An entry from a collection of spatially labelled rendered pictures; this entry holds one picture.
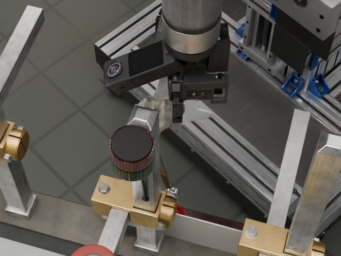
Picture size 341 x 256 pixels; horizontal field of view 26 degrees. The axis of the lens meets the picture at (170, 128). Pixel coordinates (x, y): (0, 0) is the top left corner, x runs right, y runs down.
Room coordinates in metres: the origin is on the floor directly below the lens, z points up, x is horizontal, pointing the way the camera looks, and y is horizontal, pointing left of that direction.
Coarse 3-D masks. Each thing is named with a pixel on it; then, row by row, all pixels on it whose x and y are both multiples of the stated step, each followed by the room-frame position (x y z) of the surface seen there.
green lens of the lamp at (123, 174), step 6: (114, 168) 0.48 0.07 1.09; (150, 168) 0.48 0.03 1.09; (120, 174) 0.47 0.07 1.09; (126, 174) 0.47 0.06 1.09; (132, 174) 0.47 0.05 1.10; (138, 174) 0.47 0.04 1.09; (144, 174) 0.47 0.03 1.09; (126, 180) 0.47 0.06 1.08; (132, 180) 0.47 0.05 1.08; (138, 180) 0.47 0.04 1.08
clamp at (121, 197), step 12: (108, 180) 0.58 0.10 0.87; (120, 180) 0.58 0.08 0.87; (96, 192) 0.56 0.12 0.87; (120, 192) 0.56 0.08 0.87; (132, 192) 0.56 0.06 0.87; (96, 204) 0.54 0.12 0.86; (108, 204) 0.54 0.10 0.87; (120, 204) 0.54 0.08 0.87; (132, 204) 0.54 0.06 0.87; (168, 204) 0.54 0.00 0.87; (132, 216) 0.53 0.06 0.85; (144, 216) 0.52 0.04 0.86; (156, 216) 0.52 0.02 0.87; (168, 216) 0.52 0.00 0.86; (156, 228) 0.51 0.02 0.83; (168, 228) 0.51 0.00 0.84
